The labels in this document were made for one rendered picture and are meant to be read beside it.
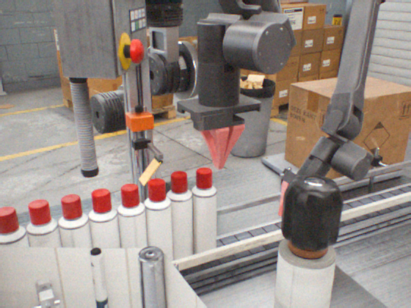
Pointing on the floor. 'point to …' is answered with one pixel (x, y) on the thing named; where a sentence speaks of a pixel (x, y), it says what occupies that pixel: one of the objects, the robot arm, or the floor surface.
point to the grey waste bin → (254, 130)
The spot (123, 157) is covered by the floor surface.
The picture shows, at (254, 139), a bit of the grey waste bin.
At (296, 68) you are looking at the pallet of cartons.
